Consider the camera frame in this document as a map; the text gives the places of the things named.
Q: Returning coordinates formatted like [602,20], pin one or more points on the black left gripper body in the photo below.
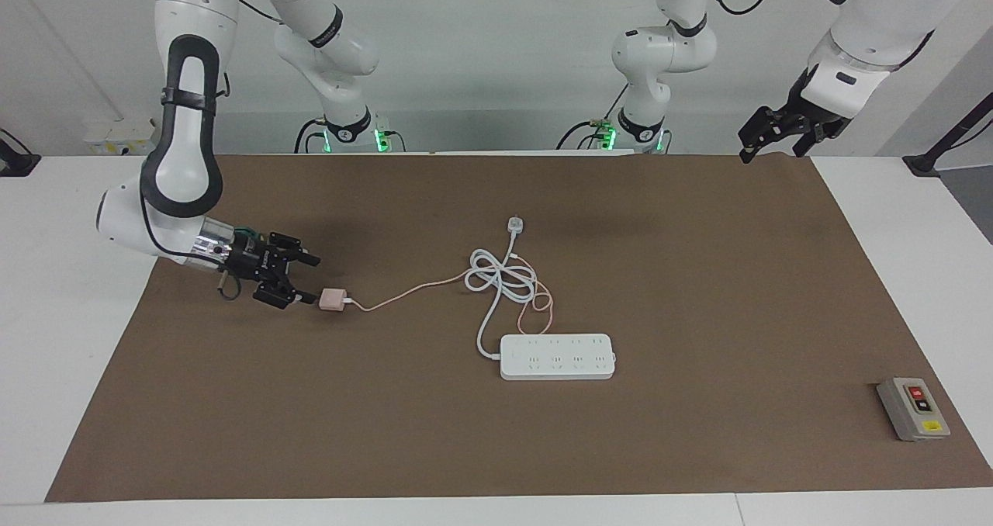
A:
[811,115]

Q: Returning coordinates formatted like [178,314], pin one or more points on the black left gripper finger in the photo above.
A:
[808,142]
[754,134]

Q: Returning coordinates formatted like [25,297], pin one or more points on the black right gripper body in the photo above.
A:
[256,261]

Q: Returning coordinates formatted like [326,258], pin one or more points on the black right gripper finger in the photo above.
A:
[278,295]
[299,253]

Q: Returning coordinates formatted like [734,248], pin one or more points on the pink usb charger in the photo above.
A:
[333,299]

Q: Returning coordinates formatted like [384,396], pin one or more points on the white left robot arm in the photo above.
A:
[659,53]

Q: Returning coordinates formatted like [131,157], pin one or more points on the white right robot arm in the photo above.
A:
[186,14]

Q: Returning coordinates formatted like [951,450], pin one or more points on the white power strip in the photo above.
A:
[558,358]

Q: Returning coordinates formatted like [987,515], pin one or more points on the black clamp stand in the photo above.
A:
[942,142]
[17,163]

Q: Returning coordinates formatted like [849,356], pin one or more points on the brown paper table mat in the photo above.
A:
[388,433]

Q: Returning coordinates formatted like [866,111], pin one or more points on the grey on-off switch box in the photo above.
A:
[914,410]

